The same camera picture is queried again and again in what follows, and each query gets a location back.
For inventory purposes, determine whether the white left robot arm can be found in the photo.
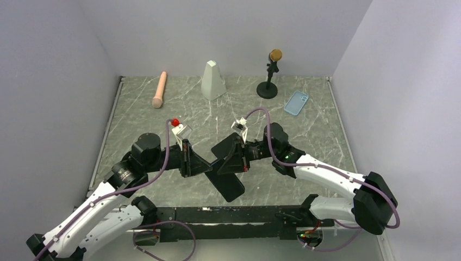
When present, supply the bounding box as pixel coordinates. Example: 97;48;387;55
26;133;212;260

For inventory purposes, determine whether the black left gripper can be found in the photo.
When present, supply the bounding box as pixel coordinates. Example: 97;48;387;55
145;138;212;177

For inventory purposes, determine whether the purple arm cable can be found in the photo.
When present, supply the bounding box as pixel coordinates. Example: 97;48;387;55
243;107;401;253
32;119;197;261

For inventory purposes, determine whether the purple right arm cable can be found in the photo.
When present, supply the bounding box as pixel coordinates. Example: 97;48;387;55
243;107;401;253

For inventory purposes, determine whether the black microphone stand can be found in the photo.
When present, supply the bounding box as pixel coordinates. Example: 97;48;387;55
257;58;279;100

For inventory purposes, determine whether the black smartphone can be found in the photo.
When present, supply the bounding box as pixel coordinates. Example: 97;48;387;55
211;133;240;159
205;159;245;202

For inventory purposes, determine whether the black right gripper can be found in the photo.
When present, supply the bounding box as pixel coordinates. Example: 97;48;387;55
218;136;277;174

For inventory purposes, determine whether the light blue phone case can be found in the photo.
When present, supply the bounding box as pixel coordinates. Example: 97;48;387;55
284;91;309;116

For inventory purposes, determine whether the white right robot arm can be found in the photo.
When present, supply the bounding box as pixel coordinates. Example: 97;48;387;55
211;123;398;235

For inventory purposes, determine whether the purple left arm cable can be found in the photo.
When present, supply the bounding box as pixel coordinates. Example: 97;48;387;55
32;119;197;261

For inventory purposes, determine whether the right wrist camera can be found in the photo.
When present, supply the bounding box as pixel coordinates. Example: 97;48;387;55
231;117;248;143

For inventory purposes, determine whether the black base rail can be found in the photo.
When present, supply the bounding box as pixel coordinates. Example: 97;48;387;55
140;205;334;243

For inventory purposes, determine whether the brown microphone head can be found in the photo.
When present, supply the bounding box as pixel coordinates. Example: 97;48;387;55
269;49;283;62

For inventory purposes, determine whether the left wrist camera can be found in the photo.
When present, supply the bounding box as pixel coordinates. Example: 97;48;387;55
171;118;192;147

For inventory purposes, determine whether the white cone-shaped metronome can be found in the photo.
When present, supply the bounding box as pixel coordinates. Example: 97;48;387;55
201;60;227;101

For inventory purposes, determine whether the pink toy microphone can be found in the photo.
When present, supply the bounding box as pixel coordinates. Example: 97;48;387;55
152;71;167;109

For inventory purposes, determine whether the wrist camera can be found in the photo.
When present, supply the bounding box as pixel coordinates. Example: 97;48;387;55
171;118;192;147
231;117;248;143

